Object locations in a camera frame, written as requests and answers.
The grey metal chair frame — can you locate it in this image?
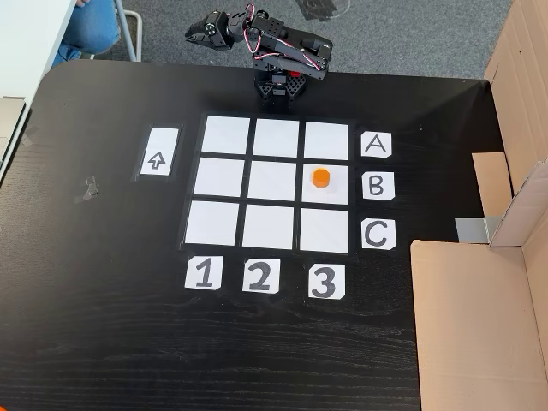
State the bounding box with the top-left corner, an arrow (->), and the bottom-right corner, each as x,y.
113,0 -> 143,63

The paper sheet number 1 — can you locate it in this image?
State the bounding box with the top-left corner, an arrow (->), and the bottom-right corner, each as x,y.
184,255 -> 223,291

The paper sheet number 2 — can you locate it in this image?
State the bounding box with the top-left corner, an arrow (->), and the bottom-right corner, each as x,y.
241,258 -> 282,294

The white desk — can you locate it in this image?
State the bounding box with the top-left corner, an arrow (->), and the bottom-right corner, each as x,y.
0,0 -> 78,189

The white nine-square grid sheet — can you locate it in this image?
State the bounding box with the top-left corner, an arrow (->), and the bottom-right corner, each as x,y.
178,112 -> 357,257

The paper sheet letter A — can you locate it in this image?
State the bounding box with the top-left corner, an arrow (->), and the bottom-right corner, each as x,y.
360,131 -> 393,159

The paper sheet letter C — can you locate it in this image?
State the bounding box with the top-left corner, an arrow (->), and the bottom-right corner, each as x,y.
360,217 -> 397,251

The paper sheet with arrow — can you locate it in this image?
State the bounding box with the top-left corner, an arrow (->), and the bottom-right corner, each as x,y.
131,123 -> 185,182

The person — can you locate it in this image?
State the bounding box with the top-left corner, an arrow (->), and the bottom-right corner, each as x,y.
57,0 -> 122,65

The crumpled clear tape piece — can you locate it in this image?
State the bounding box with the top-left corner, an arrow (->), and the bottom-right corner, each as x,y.
74,175 -> 100,205

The paper sheet letter B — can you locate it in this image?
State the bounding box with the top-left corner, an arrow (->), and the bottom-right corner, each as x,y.
361,171 -> 396,201

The brown cardboard box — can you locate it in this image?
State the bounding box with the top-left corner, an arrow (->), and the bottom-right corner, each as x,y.
409,0 -> 548,411

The paper sheet number 3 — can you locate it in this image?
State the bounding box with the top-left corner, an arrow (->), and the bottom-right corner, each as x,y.
307,263 -> 347,300

